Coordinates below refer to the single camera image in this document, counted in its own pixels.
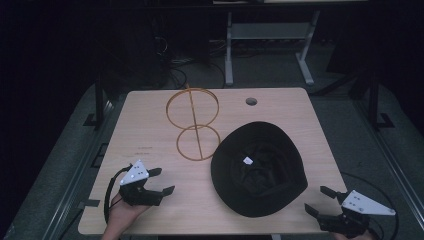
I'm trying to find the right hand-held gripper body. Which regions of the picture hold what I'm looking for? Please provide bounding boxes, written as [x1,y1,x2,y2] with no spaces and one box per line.
[319,190,397,238]

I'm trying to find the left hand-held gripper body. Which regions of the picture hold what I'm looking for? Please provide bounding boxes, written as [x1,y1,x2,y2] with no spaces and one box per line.
[118,159,164,207]

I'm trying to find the black bucket hat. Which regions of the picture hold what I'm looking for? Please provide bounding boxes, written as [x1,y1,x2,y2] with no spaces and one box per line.
[210,120,309,218]

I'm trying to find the gold wire hat stand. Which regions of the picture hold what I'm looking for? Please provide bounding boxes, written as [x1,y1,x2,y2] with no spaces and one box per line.
[165,83,222,162]

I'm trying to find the person's left hand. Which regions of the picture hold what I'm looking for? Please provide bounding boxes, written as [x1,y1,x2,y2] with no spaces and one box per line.
[102,194,151,240]

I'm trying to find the person's right hand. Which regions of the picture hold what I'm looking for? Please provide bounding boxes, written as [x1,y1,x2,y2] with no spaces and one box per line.
[333,229,381,240]

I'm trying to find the grey metal stand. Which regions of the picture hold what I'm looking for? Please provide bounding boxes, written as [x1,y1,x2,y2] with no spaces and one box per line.
[224,9,321,87]

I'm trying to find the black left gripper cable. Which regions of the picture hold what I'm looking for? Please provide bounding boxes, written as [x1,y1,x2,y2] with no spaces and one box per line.
[103,164,133,224]

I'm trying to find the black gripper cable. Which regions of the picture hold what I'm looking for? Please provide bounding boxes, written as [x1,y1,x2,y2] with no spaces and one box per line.
[103,164,133,224]
[339,171,400,240]

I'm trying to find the black table edge bracket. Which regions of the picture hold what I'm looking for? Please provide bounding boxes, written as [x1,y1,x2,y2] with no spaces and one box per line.
[78,198,101,209]

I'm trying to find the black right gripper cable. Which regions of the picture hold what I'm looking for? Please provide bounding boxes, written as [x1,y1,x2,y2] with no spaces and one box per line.
[339,171,400,240]

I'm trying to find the aluminium floor rail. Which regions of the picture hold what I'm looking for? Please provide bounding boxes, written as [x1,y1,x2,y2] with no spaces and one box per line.
[41,99,116,240]
[353,98,424,231]

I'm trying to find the black frame post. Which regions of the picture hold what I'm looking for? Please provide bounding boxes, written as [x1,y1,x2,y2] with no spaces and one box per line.
[83,78,105,130]
[367,74,395,130]

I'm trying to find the bundle of floor cables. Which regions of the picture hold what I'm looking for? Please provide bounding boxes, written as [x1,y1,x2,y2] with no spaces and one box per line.
[151,34,228,90]

